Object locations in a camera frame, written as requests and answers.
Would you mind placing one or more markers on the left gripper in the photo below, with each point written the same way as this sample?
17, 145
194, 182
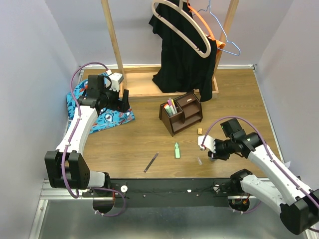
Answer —
122, 106

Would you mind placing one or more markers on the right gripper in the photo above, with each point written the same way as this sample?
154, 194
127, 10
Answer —
218, 155

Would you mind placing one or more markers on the mint green highlighter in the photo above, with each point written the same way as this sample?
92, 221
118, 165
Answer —
170, 112

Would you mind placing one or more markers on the pink red pen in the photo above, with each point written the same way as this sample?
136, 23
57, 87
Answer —
171, 106

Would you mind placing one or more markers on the yellow white marker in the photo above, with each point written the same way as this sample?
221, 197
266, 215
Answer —
173, 105

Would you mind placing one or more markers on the purple thin pen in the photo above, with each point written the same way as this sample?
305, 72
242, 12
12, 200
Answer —
151, 162

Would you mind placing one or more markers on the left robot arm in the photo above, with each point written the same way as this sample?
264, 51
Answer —
65, 165

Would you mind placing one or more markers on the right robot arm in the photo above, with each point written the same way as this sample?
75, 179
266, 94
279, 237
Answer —
296, 203

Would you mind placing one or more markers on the blue shark print cloth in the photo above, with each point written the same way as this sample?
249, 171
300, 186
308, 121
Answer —
87, 93

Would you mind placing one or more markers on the brown wooden desk organizer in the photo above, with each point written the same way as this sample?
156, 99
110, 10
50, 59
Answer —
189, 112

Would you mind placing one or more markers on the black hanging garment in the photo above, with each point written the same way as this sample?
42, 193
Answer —
183, 70

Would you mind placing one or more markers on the orange plastic hanger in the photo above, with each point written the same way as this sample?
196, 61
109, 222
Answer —
220, 44

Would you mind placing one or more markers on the beige wooden hanger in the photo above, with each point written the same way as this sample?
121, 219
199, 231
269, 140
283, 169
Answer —
172, 15

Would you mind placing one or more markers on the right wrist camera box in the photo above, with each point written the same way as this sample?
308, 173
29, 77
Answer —
206, 143

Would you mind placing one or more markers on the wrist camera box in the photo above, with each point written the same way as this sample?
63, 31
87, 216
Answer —
206, 143
116, 80

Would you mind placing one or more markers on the wooden clothes rack frame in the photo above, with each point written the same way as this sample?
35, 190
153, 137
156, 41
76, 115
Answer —
137, 78

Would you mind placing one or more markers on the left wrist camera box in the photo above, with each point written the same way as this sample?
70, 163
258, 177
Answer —
116, 80

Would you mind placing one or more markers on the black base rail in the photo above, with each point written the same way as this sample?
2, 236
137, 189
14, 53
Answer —
177, 192

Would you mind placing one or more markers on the blue wire hanger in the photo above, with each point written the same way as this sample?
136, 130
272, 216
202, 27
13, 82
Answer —
225, 27

